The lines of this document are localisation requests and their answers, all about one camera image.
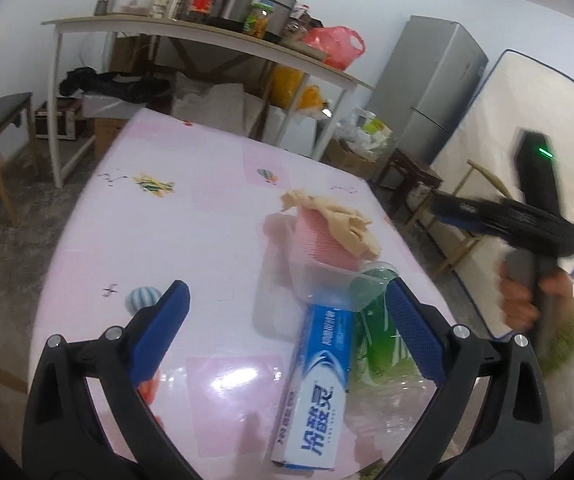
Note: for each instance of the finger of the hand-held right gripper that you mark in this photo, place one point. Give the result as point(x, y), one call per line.
point(462, 210)

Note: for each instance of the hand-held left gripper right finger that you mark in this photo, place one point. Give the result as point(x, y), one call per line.
point(414, 330)

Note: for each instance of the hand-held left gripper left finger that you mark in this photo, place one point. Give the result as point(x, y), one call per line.
point(159, 330)

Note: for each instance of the green plastic bottle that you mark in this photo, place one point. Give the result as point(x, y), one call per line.
point(377, 345)

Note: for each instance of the clear plastic container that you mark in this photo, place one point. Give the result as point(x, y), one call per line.
point(317, 280)

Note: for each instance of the beige cloth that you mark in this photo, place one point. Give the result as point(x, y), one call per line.
point(347, 225)

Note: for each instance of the blue toothpaste box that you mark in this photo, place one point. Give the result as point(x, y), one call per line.
point(317, 400)

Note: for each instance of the person's right forearm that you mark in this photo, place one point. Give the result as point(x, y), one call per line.
point(569, 345)

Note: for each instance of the person's right hand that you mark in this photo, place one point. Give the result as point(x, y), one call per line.
point(519, 307)

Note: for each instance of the dark wooden stool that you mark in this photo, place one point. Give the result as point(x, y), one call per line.
point(412, 162)

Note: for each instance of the cream mattress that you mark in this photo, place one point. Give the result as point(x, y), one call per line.
point(497, 125)

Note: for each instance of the open cardboard box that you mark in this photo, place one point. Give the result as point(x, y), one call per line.
point(352, 160)

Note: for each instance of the white plastic bags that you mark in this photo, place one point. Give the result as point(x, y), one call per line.
point(367, 130)

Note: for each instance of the grey refrigerator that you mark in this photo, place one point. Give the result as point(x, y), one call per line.
point(432, 75)

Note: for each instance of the white foam box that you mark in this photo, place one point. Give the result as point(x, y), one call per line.
point(292, 132)

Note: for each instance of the pink plastic bag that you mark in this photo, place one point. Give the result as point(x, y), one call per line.
point(332, 45)

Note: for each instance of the yellow bags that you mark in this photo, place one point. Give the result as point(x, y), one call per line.
point(287, 85)

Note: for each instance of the white sack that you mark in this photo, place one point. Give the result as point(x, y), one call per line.
point(217, 105)

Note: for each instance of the small dark jar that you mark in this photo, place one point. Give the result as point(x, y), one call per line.
point(299, 22)

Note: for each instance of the black cloth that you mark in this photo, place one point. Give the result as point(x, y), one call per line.
point(117, 85)

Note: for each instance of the brown cardboard box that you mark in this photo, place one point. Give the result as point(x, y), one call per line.
point(127, 55)

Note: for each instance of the yellow pickle jar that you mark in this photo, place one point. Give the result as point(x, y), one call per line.
point(258, 20)

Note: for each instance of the silver rice cooker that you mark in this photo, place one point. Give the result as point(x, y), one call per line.
point(247, 5)

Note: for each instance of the long wooden side table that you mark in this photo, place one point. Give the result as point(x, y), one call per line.
point(192, 30)

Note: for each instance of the red sauce jar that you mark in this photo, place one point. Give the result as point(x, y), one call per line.
point(202, 5)

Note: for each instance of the glass bowl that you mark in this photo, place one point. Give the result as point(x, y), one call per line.
point(127, 0)

